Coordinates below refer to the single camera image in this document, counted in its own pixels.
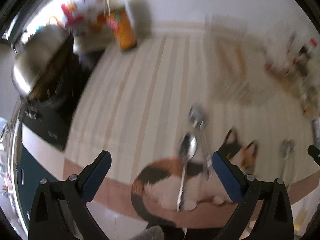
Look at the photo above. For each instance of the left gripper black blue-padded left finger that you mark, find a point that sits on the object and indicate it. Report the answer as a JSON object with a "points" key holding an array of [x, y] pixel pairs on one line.
{"points": [[47, 220]]}

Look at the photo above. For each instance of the clear plastic organizer bin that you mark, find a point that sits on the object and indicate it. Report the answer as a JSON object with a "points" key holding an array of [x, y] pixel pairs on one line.
{"points": [[235, 61]]}

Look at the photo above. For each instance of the grey slipper left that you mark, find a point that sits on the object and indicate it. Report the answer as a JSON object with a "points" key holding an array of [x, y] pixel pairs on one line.
{"points": [[152, 233]]}

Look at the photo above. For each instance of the steel spoon patterned handle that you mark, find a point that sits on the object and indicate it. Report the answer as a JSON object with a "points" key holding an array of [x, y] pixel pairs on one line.
{"points": [[198, 119]]}

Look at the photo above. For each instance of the steel spoon far left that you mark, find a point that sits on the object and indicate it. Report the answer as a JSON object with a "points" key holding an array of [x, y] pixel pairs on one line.
{"points": [[187, 149]]}

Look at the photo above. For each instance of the blue smartphone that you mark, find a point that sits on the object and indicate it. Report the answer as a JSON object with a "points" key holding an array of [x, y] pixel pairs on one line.
{"points": [[316, 132]]}

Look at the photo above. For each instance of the cat pattern striped table mat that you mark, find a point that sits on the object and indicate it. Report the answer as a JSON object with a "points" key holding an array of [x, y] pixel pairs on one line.
{"points": [[136, 106]]}

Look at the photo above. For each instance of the teal cabinet door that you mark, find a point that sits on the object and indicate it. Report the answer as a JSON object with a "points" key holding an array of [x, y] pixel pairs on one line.
{"points": [[29, 174]]}

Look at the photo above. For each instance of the steel wok with lid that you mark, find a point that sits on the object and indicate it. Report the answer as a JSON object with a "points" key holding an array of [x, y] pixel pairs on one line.
{"points": [[41, 61]]}

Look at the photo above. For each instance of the black induction cooktop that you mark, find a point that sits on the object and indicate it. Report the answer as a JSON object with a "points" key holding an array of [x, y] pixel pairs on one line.
{"points": [[51, 117]]}

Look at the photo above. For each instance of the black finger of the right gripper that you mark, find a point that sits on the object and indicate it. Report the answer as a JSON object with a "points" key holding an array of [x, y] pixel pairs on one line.
{"points": [[314, 152]]}

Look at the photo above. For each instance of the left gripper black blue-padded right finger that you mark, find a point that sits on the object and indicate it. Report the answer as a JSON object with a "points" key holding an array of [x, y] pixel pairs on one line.
{"points": [[267, 202]]}

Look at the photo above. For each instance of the crumpled plastic bag snacks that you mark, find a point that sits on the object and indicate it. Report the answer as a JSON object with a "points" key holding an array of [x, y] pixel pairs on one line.
{"points": [[303, 89]]}

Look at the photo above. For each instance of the dark vinegar bottle orange label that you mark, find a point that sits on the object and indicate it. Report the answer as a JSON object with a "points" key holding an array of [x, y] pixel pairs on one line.
{"points": [[117, 19]]}

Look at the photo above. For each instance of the soy sauce bottle red cap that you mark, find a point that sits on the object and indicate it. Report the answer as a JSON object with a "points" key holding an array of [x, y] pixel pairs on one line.
{"points": [[299, 63]]}

